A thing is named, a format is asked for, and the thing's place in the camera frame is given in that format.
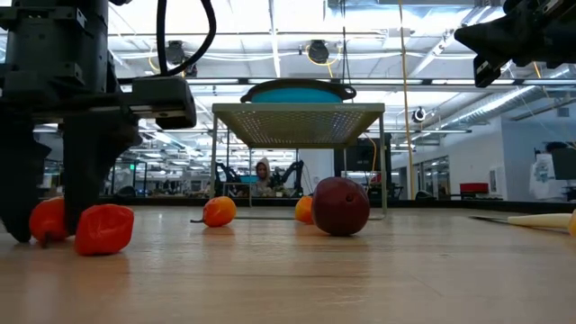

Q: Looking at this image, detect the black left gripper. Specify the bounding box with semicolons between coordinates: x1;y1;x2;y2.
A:
0;0;141;236

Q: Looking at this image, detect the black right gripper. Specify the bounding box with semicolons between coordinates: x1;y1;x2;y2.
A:
454;2;576;89

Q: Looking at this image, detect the red-orange pepper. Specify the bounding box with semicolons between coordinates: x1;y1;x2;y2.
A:
29;196;73;248

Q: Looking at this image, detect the blue collapsible colander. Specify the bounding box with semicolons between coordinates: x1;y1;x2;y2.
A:
239;78;357;104

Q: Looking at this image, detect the dark red plum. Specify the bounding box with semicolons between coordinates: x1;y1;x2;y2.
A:
311;176;371;238

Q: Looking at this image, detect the red pepper front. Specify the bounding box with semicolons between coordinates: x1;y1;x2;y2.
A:
74;204;135;257

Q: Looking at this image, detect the red background box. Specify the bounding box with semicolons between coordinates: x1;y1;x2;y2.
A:
459;182;490;195

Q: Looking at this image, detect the person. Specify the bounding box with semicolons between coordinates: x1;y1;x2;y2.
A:
251;157;276;198

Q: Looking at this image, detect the dark background cabinet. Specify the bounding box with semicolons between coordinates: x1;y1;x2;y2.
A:
333;138;392;199

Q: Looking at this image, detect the green perforated metal shelf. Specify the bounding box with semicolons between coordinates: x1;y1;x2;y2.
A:
210;103;388;221

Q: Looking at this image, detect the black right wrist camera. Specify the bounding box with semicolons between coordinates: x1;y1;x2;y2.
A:
501;0;541;14

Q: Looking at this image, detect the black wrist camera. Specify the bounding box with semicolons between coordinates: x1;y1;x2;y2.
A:
130;76;198;131
501;0;541;14

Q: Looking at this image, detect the black background station frame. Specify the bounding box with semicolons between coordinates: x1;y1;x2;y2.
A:
105;159;149;197

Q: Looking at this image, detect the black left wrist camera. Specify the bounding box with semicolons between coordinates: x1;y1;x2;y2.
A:
130;76;198;131

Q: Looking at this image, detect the black metal table frame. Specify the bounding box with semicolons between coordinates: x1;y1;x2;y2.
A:
96;195;576;215

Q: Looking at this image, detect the black wall monitor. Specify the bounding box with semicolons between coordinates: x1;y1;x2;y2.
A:
551;147;576;181

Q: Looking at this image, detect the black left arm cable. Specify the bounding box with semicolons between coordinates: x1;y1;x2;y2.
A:
155;0;218;78

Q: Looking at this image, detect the long black cable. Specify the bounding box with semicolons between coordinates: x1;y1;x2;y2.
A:
339;0;356;91

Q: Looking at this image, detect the thin yellow background cord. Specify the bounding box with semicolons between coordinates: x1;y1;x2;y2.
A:
364;134;378;199

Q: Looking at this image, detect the knife with cream handle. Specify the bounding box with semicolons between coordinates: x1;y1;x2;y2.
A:
467;212;573;235

